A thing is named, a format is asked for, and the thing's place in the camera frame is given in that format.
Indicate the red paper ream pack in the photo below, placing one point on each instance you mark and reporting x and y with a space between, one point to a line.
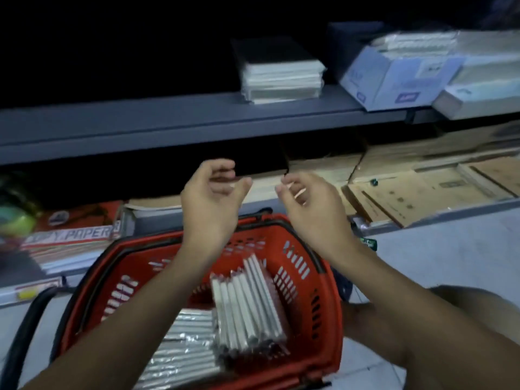
77 229

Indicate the person's right forearm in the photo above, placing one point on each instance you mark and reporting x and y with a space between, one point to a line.
418 320

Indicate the stack of printed brown envelopes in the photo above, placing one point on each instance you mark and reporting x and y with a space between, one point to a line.
410 198

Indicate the stack of small brown envelopes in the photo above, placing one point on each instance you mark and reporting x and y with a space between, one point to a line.
325 168

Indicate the small green shelf label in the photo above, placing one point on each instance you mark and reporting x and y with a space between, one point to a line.
369 242

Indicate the stack of white wrapped packs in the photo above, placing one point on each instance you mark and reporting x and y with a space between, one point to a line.
418 42

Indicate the person's left forearm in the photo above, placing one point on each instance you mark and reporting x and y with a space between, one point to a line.
134 324

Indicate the shelf edge label strip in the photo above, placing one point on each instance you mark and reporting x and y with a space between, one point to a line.
28 291

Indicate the grey metal shelf board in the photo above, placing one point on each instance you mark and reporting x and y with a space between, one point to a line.
122 125

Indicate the green and yellow round object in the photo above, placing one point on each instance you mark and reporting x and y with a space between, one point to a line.
14 217

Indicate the pile of flat silver-wrapped packs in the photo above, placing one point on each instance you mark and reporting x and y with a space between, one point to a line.
183 353

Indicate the person's left hand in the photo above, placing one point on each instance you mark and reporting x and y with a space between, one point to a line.
207 211

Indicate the stack of white paper sheets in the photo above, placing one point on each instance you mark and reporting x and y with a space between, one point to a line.
156 205

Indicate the red plastic shopping basket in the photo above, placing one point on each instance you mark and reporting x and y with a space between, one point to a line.
308 280

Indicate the person's left thumb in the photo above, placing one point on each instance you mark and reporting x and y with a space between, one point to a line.
240 192

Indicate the white paper ream box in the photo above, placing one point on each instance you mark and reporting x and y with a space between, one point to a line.
479 91

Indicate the person's right hand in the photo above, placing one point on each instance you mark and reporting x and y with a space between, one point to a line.
321 217

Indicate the stack of black-covered notebooks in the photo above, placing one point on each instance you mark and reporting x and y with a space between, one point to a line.
280 73

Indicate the person's leg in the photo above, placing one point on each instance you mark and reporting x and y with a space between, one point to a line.
483 310

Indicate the blue and white cardboard box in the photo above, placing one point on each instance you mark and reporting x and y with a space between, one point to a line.
390 83

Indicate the stack of plain brown envelopes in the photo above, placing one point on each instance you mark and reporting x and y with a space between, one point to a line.
497 172

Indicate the row of upright silver-wrapped packs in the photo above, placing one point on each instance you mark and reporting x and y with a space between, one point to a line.
248 304

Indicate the flat brown cardboard sheets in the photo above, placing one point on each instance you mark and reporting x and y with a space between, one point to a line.
443 148

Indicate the person's right thumb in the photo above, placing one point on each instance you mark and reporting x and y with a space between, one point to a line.
285 197

